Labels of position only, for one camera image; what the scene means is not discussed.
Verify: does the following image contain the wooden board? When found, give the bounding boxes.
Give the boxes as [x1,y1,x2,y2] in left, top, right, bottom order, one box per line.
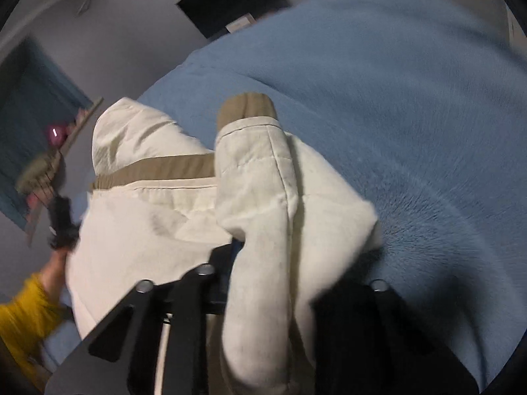
[25,96,104,248]

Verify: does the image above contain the blue fleece blanket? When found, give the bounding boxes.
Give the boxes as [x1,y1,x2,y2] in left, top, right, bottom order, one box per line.
[41,0,517,385]

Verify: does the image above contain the person's left forearm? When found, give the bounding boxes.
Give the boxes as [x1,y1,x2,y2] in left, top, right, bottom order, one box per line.
[0,249,74,389]

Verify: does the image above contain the pink round object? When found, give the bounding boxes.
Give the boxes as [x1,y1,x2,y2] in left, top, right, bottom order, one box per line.
[46,124,70,147]

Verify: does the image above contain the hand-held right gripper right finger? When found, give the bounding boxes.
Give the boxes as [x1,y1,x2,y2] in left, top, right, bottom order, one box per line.
[312,279,479,395]

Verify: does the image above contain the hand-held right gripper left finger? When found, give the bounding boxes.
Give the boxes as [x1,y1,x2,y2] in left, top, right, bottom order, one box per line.
[44,242,243,395]

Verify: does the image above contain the cream padded hooded jacket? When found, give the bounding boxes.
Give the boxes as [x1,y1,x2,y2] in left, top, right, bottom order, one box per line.
[65,92,383,395]

